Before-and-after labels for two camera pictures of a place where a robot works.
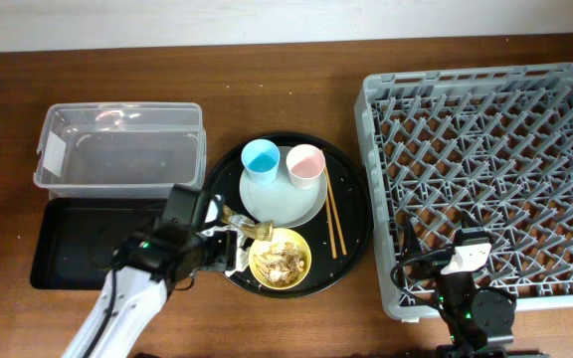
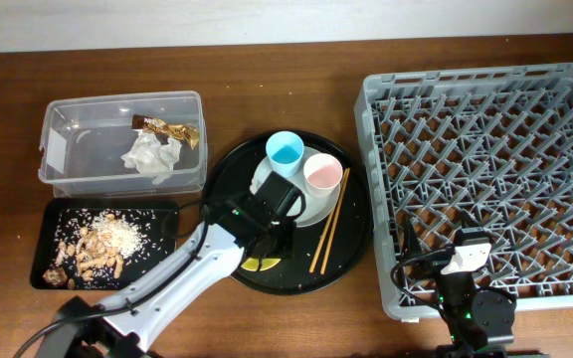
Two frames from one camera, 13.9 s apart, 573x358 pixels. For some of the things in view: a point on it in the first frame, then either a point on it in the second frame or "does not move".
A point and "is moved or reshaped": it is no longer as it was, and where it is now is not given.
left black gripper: x=225 y=250 to x=277 y=239
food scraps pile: x=281 y=265 to x=101 y=245
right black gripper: x=439 y=261 does not move
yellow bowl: x=283 y=262 is moved or reshaped
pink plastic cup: x=305 y=164 to x=323 y=174
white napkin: x=243 y=253 is moved or reshaped
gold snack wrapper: x=263 y=231 is moved or reshaped
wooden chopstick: x=334 y=210 to x=336 y=221
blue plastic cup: x=261 y=159 to x=285 y=151
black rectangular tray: x=76 y=238 does not move
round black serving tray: x=335 y=241 does not move
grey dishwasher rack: x=519 y=148 does not move
